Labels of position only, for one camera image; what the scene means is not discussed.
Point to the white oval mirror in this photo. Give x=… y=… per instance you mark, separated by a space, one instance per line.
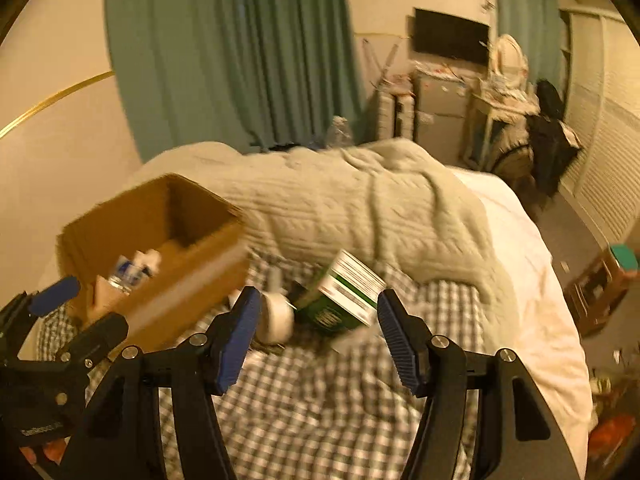
x=510 y=55

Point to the white tape roll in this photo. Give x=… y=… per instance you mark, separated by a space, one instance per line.
x=277 y=317

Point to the person's left hand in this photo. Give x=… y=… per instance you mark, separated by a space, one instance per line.
x=46 y=454

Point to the white dressing table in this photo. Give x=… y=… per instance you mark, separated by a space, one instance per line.
x=495 y=110

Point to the wide teal curtain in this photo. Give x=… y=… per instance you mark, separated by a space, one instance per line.
x=240 y=50

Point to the white floor appliance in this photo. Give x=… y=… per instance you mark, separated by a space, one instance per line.
x=395 y=115

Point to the wooden stool teal cushion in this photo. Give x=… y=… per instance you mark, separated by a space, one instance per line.
x=602 y=285

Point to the black wall television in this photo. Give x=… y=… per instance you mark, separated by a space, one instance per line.
x=450 y=35

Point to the white louvred wardrobe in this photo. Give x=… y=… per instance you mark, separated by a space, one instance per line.
x=605 y=135

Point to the orange bag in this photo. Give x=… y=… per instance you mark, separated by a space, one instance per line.
x=607 y=435

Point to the grey mini fridge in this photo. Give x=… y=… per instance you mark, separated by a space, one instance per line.
x=440 y=110

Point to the white duvet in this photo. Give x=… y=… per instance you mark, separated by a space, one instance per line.
x=530 y=310

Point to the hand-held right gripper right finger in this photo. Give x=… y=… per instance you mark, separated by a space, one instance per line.
x=400 y=345

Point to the clear blue-label plastic bottle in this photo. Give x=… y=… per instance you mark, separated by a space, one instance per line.
x=125 y=275

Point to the brown cardboard box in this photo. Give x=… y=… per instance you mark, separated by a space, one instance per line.
x=200 y=270

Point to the black jacket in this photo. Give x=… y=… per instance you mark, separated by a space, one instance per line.
x=552 y=155

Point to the cream knit blanket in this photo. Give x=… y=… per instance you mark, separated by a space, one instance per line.
x=375 y=200

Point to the green paper box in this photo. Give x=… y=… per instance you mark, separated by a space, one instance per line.
x=325 y=315

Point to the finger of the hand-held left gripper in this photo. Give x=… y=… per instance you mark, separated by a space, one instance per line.
x=100 y=335
x=55 y=292

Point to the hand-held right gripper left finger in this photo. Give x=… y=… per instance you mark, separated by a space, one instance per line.
x=237 y=340

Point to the wooden pole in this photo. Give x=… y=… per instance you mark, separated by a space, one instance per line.
x=387 y=65

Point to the narrow teal curtain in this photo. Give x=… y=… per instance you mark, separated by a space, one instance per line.
x=525 y=10

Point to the checkered bed sheet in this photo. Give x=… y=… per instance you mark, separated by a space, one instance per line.
x=325 y=410

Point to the black backpack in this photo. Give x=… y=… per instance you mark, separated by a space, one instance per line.
x=549 y=100

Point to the chair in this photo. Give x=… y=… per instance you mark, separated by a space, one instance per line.
x=512 y=152

